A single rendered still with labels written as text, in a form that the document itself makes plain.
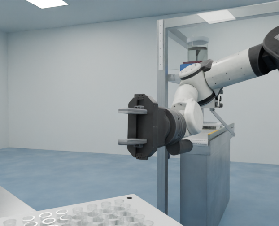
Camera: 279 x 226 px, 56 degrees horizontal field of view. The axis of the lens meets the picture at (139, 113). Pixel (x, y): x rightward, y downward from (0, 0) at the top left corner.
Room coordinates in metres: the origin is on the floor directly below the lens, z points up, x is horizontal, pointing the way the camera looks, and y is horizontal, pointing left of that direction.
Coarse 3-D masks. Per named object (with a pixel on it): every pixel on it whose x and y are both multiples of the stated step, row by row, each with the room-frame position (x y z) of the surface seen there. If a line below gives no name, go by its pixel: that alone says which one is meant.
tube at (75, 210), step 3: (75, 207) 0.30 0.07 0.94; (78, 207) 0.30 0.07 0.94; (81, 207) 0.30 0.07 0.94; (72, 210) 0.29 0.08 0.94; (75, 210) 0.30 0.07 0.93; (78, 210) 0.30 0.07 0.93; (81, 210) 0.29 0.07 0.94; (72, 213) 0.29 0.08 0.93; (75, 213) 0.29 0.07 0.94; (72, 216) 0.29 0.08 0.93; (75, 216) 0.29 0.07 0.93; (75, 219) 0.29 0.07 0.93
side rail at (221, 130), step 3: (231, 123) 2.78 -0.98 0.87; (234, 123) 2.90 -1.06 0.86; (231, 126) 2.70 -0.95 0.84; (219, 129) 2.09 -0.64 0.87; (222, 129) 2.18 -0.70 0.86; (225, 129) 2.32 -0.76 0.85; (216, 132) 1.93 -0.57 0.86; (219, 132) 2.05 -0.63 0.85; (210, 135) 1.74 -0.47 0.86; (213, 135) 1.82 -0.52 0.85; (210, 138) 1.74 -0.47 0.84
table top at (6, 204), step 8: (0, 192) 0.60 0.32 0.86; (8, 192) 0.60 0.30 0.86; (0, 200) 0.55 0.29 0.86; (8, 200) 0.55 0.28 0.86; (16, 200) 0.55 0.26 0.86; (0, 208) 0.51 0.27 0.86; (8, 208) 0.51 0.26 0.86; (16, 208) 0.51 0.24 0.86; (24, 208) 0.51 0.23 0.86; (32, 208) 0.51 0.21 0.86; (0, 216) 0.47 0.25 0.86; (8, 216) 0.47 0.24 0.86
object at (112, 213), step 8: (112, 208) 0.31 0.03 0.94; (64, 216) 0.28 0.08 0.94; (80, 216) 0.28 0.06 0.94; (96, 216) 0.29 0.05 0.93; (104, 216) 0.28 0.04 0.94; (112, 216) 0.28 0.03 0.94; (120, 216) 0.28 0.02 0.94; (24, 224) 0.26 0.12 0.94; (32, 224) 0.26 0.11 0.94; (48, 224) 0.26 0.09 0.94; (64, 224) 0.26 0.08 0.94; (72, 224) 0.26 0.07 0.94; (80, 224) 0.28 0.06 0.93; (88, 224) 0.26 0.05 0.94; (104, 224) 0.26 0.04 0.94; (112, 224) 0.27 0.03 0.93; (120, 224) 0.26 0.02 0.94; (128, 224) 0.26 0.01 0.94; (136, 224) 0.26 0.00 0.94
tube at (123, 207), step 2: (122, 204) 0.31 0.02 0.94; (124, 204) 0.31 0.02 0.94; (126, 204) 0.31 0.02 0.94; (128, 204) 0.31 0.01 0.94; (120, 206) 0.30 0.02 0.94; (122, 206) 0.31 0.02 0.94; (124, 206) 0.31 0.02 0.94; (126, 206) 0.31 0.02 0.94; (128, 206) 0.31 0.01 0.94; (130, 206) 0.31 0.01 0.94; (120, 208) 0.30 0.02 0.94; (122, 208) 0.30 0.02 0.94; (124, 208) 0.30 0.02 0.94; (126, 208) 0.30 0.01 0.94; (128, 208) 0.30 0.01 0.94; (130, 208) 0.31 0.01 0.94; (120, 210) 0.30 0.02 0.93; (122, 210) 0.30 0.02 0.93; (124, 210) 0.30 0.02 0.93; (124, 212) 0.30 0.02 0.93; (124, 214) 0.30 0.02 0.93
